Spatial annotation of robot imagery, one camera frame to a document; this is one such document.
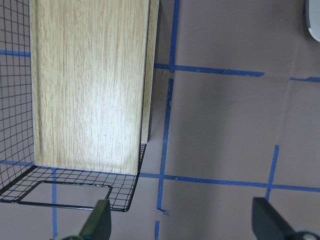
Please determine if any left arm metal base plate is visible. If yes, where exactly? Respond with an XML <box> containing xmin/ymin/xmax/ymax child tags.
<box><xmin>305</xmin><ymin>0</ymin><xmax>320</xmax><ymax>42</ymax></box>

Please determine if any black wire basket rack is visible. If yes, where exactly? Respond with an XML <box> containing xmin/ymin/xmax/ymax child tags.
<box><xmin>0</xmin><ymin>0</ymin><xmax>139</xmax><ymax>212</ymax></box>

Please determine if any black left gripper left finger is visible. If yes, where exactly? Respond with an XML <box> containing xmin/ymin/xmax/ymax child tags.
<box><xmin>79</xmin><ymin>199</ymin><xmax>112</xmax><ymax>240</ymax></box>

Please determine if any wooden shelf board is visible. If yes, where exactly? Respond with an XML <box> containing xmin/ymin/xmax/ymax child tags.
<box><xmin>29</xmin><ymin>0</ymin><xmax>160</xmax><ymax>175</ymax></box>

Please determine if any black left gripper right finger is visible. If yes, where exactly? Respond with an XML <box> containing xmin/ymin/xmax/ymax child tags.
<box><xmin>251</xmin><ymin>197</ymin><xmax>296</xmax><ymax>240</ymax></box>

